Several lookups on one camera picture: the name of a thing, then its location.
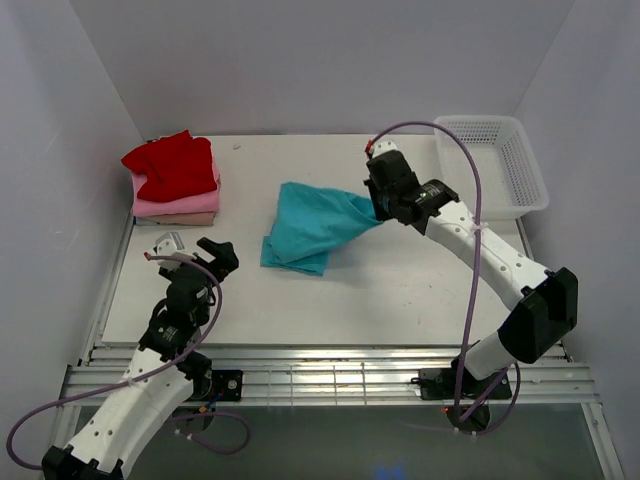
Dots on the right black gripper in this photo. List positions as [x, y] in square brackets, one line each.
[380, 212]

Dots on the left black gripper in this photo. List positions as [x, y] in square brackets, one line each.
[225, 262]

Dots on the teal t shirt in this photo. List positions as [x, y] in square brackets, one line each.
[310, 223]

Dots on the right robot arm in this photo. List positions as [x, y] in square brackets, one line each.
[542, 303]

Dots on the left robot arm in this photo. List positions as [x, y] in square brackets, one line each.
[166, 369]

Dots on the beige folded t shirt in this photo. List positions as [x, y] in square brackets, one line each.
[187, 219]

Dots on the pink folded t shirt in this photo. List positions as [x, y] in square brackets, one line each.
[206, 202]

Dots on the red folded t shirt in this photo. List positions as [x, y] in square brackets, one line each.
[175, 167]

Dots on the white plastic basket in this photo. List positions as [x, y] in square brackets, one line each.
[511, 181]

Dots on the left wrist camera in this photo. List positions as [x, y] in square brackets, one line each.
[167, 244]

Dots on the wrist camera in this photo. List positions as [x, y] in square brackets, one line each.
[167, 244]
[375, 149]

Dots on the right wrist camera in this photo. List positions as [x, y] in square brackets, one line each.
[375, 149]

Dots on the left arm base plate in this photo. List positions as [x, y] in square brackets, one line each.
[219, 385]

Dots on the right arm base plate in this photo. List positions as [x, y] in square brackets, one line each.
[440, 383]

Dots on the aluminium frame rail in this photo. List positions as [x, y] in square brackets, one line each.
[332, 359]

